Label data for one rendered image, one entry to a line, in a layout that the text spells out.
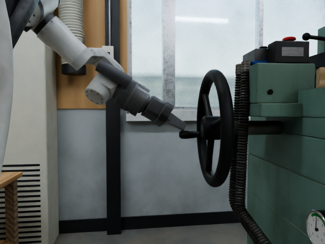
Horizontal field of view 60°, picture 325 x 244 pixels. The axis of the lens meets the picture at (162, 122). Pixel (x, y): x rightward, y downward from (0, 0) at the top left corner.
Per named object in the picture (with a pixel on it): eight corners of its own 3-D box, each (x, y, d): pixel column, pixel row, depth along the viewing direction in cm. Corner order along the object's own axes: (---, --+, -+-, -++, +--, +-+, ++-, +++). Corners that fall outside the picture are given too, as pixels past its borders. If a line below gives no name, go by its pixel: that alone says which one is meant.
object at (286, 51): (241, 70, 75) (241, 49, 75) (281, 70, 76) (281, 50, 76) (261, 62, 62) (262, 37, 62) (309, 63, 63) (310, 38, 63)
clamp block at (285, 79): (235, 104, 77) (235, 71, 77) (283, 104, 78) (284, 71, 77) (257, 103, 62) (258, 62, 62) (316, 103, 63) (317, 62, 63)
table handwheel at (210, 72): (213, 48, 59) (220, 190, 54) (305, 49, 60) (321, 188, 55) (190, 89, 87) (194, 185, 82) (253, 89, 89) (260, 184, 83)
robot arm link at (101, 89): (117, 119, 81) (82, 99, 80) (134, 93, 86) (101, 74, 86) (126, 99, 71) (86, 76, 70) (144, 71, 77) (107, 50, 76)
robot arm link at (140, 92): (155, 134, 86) (121, 114, 85) (169, 107, 88) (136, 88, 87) (162, 129, 74) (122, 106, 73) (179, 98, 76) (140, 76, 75)
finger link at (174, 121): (182, 132, 81) (163, 121, 81) (187, 122, 82) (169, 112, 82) (183, 131, 80) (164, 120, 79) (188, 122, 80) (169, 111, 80)
